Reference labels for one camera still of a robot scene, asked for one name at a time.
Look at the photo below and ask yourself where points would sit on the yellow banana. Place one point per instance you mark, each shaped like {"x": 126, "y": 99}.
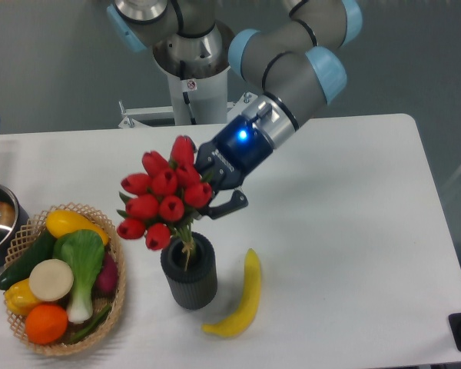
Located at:
{"x": 241, "y": 319}

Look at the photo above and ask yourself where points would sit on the yellow bell pepper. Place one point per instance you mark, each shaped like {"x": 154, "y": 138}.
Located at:
{"x": 19, "y": 298}

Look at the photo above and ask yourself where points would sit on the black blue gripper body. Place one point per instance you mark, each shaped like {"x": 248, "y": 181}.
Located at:
{"x": 229, "y": 157}

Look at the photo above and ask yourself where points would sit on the purple sweet potato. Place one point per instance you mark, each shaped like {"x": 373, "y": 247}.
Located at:
{"x": 107, "y": 279}

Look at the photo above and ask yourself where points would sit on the red tulip bouquet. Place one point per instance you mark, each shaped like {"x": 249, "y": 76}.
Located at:
{"x": 159, "y": 202}

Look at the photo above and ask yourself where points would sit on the green bean pod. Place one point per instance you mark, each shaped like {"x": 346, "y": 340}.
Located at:
{"x": 98, "y": 319}

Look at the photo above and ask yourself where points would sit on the yellow squash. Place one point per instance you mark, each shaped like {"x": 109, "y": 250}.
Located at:
{"x": 63, "y": 222}

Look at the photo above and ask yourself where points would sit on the woven wicker basket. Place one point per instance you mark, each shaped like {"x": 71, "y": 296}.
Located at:
{"x": 24, "y": 239}

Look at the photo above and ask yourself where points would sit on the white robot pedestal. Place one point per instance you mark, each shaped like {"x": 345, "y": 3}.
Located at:
{"x": 199, "y": 101}

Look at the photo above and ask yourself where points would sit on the white metal base frame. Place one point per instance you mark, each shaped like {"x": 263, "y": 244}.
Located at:
{"x": 164, "y": 115}

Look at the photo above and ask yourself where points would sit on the dark grey ribbed vase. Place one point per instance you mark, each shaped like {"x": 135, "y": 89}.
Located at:
{"x": 193, "y": 287}

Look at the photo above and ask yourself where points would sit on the green bok choy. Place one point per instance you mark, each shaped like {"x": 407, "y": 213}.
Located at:
{"x": 83, "y": 252}

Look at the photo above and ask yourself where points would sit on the orange fruit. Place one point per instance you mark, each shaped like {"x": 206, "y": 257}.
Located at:
{"x": 46, "y": 323}

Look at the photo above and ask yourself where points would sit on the beige round bun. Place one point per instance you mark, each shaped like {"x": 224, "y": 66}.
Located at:
{"x": 51, "y": 280}

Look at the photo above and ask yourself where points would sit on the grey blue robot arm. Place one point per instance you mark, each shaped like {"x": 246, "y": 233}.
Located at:
{"x": 262, "y": 86}

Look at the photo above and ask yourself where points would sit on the dark green cucumber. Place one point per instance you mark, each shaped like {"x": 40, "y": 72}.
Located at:
{"x": 40, "y": 250}

